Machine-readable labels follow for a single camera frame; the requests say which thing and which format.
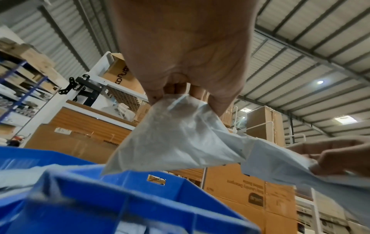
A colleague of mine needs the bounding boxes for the solid blue plastic crate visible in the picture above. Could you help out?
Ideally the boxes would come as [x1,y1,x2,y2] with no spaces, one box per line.
[25,164,261,234]

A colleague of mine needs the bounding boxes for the black metal stand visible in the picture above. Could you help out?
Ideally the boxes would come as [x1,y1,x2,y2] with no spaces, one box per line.
[57,74,106,107]

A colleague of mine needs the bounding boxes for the person's right hand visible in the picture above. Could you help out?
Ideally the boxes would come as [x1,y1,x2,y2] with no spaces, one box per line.
[284,135,370,177]

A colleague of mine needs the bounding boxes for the brown printed cardboard box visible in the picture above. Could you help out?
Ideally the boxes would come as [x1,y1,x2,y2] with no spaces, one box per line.
[102,52,146,95]

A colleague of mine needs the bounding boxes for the rectangular ceiling skylight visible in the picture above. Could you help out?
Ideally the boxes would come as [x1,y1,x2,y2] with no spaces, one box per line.
[332,115,357,125]

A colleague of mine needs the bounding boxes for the tall brown cardboard box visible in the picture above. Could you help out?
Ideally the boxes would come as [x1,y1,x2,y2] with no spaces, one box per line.
[246,106,286,147]

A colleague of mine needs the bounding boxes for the person's left hand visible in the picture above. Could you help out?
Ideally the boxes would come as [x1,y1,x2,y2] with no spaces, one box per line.
[111,0,258,117]

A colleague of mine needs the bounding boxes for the perforated blue plastic crate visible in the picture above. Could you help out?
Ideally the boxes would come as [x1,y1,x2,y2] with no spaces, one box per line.
[0,146,102,234]

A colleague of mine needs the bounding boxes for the wooden shelf rack white frame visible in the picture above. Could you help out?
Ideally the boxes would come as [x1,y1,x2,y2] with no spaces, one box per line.
[24,51,319,234]

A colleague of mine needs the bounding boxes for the blue metal storage rack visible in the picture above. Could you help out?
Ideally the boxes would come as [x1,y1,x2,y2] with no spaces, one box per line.
[0,37,62,142]

